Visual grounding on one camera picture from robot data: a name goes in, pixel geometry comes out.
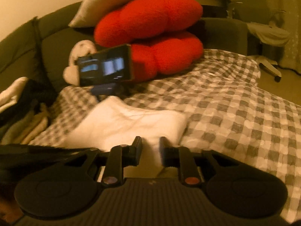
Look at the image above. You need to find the white knit garment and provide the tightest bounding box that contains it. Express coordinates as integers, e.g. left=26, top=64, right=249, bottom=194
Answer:
left=61, top=96, right=188, bottom=179

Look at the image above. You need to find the stack of folded clothes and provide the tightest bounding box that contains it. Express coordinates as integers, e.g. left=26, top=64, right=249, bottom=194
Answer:
left=1, top=76, right=57, bottom=145

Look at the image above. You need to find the grey white checkered bedspread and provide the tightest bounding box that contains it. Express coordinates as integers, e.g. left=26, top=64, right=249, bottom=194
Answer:
left=28, top=48, right=301, bottom=224

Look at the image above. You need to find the black phone stand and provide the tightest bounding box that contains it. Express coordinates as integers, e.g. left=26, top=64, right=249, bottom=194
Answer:
left=90, top=83, right=130, bottom=96

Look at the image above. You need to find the smartphone showing video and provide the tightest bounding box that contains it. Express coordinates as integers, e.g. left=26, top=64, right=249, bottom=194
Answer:
left=77, top=44, right=134, bottom=86

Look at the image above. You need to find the cream plush toy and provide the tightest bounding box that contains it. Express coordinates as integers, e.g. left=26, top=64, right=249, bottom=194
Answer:
left=62, top=39, right=97, bottom=87

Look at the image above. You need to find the lower red puffy cushion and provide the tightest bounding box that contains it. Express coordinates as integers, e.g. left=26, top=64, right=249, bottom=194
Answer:
left=131, top=31, right=204, bottom=83

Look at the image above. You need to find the red puffy cushion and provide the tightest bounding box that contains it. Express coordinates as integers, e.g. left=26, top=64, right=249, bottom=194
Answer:
left=94, top=0, right=203, bottom=47
left=131, top=31, right=204, bottom=83

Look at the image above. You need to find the dark green sofa backrest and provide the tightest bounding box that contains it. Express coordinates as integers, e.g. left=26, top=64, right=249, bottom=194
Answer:
left=1, top=2, right=94, bottom=92

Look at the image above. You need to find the dark green sofa armrest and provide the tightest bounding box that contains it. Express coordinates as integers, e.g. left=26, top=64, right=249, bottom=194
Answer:
left=187, top=17, right=248, bottom=56

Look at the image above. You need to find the white swivel office chair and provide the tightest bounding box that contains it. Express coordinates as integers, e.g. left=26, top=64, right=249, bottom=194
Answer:
left=225, top=0, right=291, bottom=83

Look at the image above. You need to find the upper red puffy cushion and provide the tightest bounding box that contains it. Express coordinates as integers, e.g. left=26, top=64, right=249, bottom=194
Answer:
left=94, top=0, right=203, bottom=47

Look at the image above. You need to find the grey star pattern curtain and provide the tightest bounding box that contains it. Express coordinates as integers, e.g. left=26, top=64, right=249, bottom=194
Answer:
left=280, top=0, right=300, bottom=74

